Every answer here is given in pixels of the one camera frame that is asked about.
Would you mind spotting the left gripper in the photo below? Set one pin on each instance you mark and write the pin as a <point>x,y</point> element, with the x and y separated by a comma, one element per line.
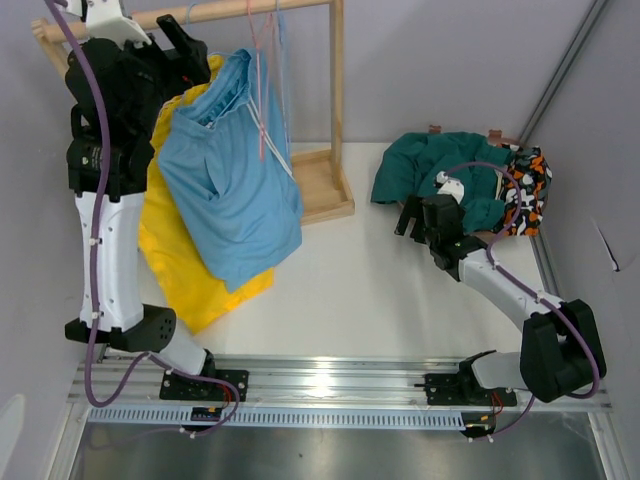
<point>193,62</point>

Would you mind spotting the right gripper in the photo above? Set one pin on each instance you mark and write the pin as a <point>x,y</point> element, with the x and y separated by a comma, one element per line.
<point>413,209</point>

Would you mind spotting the dark green shorts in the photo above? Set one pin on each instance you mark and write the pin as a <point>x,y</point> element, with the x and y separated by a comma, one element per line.
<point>410,165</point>

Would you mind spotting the pink hanger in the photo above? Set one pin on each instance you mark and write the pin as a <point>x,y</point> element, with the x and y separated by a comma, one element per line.
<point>261,37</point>

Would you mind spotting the camouflage patterned shorts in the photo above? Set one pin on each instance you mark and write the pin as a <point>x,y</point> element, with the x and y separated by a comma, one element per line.
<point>530,170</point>

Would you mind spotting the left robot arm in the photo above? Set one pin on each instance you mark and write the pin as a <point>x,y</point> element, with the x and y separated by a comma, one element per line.
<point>119,91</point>

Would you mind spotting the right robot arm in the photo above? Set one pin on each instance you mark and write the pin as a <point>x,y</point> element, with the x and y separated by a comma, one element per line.
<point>560,353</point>

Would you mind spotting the light blue shorts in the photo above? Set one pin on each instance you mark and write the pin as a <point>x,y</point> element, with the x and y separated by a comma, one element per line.
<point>243,214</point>

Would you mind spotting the yellow shorts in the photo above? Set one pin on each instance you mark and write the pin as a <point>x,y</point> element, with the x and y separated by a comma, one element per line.
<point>197,297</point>

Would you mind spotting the wooden clothes rack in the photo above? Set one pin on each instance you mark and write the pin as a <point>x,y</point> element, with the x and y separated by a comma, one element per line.
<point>319,173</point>

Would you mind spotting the pink translucent plastic basin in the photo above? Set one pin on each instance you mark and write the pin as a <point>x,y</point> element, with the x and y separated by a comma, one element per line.
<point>495,140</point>

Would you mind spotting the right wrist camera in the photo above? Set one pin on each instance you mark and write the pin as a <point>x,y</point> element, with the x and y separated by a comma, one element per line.
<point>447,185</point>

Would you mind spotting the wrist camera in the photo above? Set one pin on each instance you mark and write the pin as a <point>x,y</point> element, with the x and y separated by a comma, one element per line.
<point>107,19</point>
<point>447,185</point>

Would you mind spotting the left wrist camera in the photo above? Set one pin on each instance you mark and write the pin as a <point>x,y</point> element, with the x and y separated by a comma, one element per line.
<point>107,19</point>

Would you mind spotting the aluminium mounting rail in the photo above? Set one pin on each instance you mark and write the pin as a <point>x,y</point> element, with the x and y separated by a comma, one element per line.
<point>295,382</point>

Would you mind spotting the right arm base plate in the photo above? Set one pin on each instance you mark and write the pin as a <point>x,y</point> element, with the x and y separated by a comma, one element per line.
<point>456,389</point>

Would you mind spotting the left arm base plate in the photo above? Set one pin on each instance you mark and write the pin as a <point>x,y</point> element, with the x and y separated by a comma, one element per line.
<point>180,388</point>

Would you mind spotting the slotted cable duct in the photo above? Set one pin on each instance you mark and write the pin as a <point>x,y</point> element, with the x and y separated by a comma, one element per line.
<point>416,419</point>

